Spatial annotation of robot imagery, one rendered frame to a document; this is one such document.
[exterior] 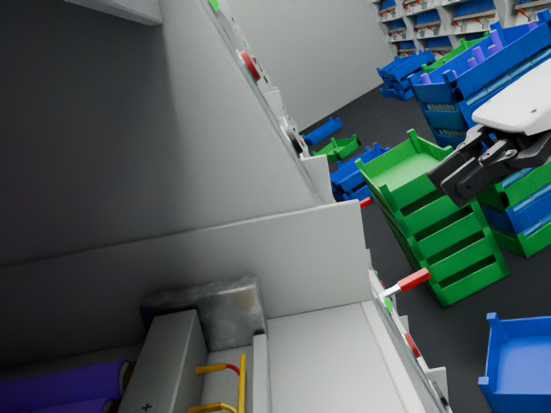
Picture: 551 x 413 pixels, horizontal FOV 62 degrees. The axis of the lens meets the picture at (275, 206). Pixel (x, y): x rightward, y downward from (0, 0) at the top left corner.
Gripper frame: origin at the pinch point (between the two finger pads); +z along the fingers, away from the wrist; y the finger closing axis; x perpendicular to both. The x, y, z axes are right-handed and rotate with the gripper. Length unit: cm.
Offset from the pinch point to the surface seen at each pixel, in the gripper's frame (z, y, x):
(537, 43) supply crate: -45, -72, 20
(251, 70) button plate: 7.9, 20.5, -21.3
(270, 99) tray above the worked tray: 11.1, -45.2, -14.3
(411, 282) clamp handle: 10.3, -0.4, 6.6
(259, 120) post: 8.8, 24.4, -19.6
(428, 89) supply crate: -20, -78, 14
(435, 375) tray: 12.4, 15.0, 4.5
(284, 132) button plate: 8.6, 20.5, -18.0
